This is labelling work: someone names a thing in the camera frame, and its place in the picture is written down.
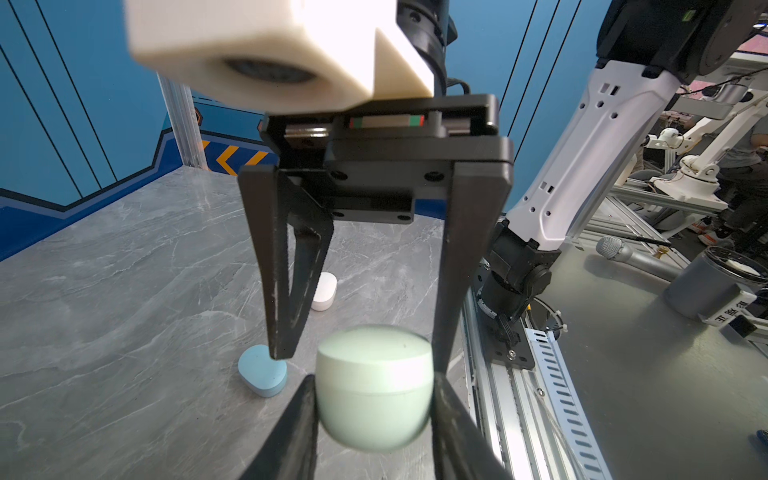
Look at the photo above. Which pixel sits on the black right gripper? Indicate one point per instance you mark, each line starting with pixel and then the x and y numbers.
pixel 383 161

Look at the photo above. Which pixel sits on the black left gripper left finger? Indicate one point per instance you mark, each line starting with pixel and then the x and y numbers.
pixel 290 450

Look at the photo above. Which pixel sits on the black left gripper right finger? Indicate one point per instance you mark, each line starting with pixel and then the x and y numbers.
pixel 460 451

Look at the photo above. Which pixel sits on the light blue charging case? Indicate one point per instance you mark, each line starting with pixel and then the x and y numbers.
pixel 264 375

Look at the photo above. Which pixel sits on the white earbud charging case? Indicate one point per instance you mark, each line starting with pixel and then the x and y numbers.
pixel 325 292

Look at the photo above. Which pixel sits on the mint green charging case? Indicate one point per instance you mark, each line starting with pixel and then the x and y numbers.
pixel 374 385

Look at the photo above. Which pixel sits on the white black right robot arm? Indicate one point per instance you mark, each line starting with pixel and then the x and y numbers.
pixel 646 50

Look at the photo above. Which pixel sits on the grey handheld microphone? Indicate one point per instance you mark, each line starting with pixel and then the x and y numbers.
pixel 616 250

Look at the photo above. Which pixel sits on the grey cylindrical container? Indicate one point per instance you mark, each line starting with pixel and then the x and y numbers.
pixel 716 287

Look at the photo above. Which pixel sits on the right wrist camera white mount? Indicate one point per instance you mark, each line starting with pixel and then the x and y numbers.
pixel 280 57

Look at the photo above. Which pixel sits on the aluminium corner post right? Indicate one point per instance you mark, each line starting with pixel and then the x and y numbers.
pixel 182 115

